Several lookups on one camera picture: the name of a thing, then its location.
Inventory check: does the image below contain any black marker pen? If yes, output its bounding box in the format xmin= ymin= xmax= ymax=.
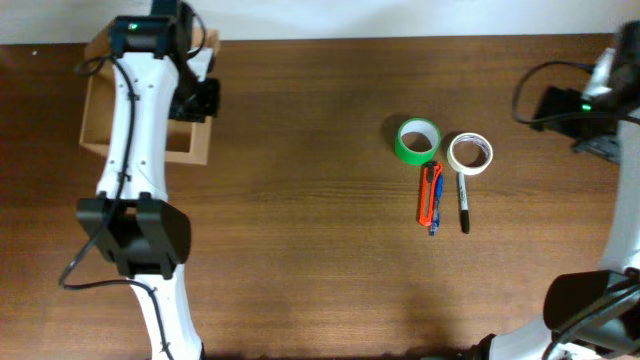
xmin=457 ymin=172 xmax=470 ymax=234

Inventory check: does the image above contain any green tape roll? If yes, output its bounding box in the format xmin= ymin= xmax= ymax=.
xmin=394 ymin=118 xmax=441 ymax=166

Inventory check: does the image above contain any white masking tape roll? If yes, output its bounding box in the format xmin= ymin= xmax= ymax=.
xmin=447 ymin=132 xmax=494 ymax=176

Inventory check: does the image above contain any brown cardboard box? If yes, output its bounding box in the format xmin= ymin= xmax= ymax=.
xmin=79 ymin=28 xmax=220 ymax=165

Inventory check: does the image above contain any orange utility knife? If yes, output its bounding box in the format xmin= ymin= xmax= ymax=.
xmin=417 ymin=161 xmax=442 ymax=227

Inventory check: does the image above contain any blue pen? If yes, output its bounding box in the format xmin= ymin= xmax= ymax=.
xmin=429 ymin=175 xmax=443 ymax=236

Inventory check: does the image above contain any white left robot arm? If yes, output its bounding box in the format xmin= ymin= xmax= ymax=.
xmin=58 ymin=0 xmax=220 ymax=359

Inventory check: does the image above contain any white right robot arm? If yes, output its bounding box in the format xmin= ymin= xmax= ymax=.
xmin=463 ymin=21 xmax=639 ymax=360

